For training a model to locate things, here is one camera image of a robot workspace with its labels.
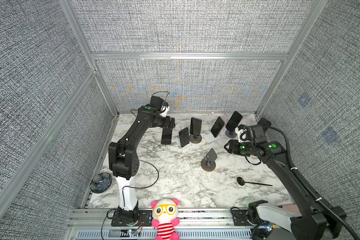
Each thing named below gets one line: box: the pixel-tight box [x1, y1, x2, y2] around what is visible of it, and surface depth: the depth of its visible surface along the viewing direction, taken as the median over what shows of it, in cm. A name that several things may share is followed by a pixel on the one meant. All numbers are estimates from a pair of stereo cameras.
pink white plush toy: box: [151, 198, 180, 240], surface depth 70 cm
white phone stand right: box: [203, 131, 221, 143], surface depth 105 cm
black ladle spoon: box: [237, 177, 273, 186], surface depth 87 cm
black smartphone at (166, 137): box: [161, 128, 173, 145], surface depth 106 cm
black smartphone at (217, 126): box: [210, 116, 225, 138], surface depth 97 cm
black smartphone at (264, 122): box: [257, 117, 271, 126], surface depth 94 cm
